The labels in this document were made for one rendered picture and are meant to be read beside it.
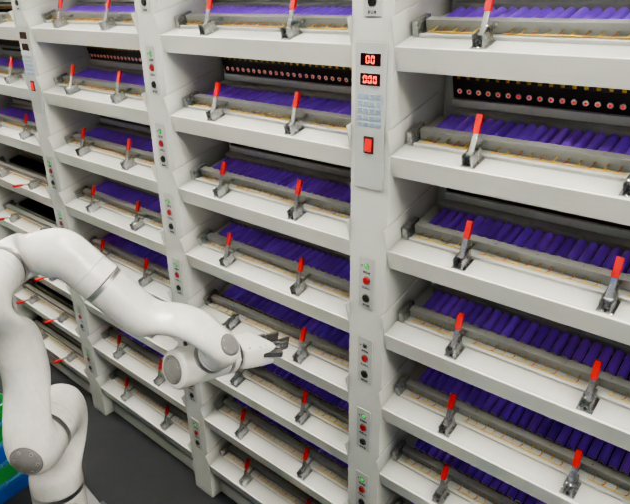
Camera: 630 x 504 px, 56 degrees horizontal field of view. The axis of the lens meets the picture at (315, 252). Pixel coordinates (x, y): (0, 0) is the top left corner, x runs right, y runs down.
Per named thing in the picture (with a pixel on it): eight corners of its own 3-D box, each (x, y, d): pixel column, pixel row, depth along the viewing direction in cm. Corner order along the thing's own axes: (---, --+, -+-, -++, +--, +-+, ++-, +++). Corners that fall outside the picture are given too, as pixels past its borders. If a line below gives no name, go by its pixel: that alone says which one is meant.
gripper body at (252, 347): (211, 362, 138) (245, 352, 147) (240, 378, 132) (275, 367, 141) (214, 331, 137) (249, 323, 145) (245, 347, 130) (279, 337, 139)
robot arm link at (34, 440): (87, 432, 143) (59, 483, 128) (38, 435, 143) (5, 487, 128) (26, 242, 122) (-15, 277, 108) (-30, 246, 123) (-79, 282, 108)
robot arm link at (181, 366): (226, 331, 131) (203, 345, 136) (178, 342, 120) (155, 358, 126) (240, 367, 129) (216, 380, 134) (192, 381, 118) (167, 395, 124)
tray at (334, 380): (351, 404, 147) (345, 378, 141) (196, 324, 183) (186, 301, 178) (396, 352, 158) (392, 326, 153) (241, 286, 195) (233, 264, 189)
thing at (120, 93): (153, 126, 165) (135, 78, 157) (47, 104, 201) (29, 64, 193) (206, 97, 176) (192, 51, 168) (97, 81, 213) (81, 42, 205)
